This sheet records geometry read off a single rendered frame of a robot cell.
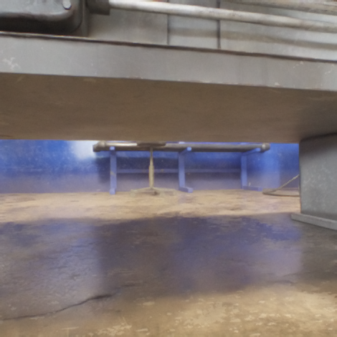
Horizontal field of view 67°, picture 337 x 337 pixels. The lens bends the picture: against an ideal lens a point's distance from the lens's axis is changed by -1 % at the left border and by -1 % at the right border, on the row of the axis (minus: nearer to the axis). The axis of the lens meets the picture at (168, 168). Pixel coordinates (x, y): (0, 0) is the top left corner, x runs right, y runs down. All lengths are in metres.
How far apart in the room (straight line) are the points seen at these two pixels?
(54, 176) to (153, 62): 3.55
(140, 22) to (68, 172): 3.34
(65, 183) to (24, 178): 0.55
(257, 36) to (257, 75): 0.27
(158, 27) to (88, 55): 0.28
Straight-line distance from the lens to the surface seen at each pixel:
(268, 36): 0.83
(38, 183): 4.02
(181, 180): 3.83
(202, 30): 0.76
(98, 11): 0.65
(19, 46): 0.53
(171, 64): 0.50
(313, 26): 0.81
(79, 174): 3.90
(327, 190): 1.29
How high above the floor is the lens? 0.23
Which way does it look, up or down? 2 degrees up
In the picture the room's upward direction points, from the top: 1 degrees counter-clockwise
